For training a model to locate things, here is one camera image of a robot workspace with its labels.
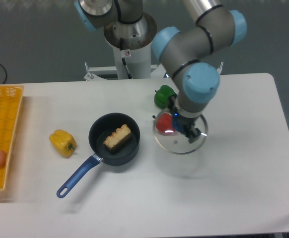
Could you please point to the glass pot lid blue knob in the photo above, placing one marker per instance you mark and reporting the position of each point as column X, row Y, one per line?
column 179, row 144

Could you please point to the dark pot blue handle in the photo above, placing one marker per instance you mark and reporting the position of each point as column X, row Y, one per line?
column 101, row 128

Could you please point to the yellow bell pepper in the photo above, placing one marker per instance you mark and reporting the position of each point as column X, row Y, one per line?
column 63, row 142

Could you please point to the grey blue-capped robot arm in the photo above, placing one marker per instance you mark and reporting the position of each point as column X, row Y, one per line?
column 198, row 84

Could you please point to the green bell pepper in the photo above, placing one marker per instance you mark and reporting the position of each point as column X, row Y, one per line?
column 162, row 95

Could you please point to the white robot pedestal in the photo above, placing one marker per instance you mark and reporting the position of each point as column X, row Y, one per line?
column 133, row 36

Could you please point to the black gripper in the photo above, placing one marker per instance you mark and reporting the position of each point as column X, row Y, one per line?
column 182, row 121

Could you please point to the toasted bread slice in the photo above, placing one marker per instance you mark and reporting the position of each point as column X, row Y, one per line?
column 118, row 138

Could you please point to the red bell pepper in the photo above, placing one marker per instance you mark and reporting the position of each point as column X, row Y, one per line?
column 163, row 125

